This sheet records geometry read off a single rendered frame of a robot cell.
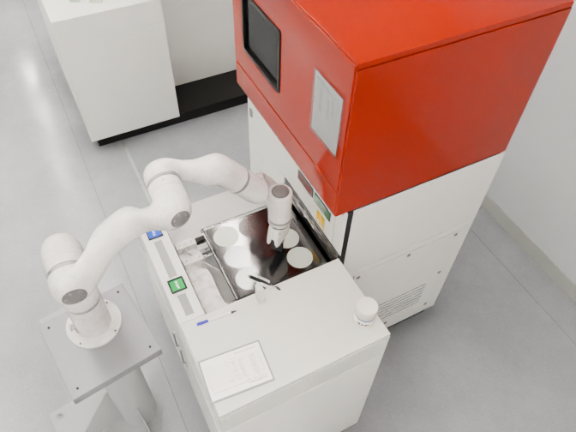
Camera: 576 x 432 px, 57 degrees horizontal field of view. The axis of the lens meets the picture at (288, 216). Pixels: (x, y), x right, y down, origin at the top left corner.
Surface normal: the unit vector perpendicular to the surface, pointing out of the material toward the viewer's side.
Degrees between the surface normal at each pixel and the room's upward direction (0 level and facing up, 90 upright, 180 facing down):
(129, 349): 3
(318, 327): 0
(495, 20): 0
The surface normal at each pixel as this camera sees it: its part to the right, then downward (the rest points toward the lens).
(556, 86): -0.89, 0.33
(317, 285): 0.03, -0.63
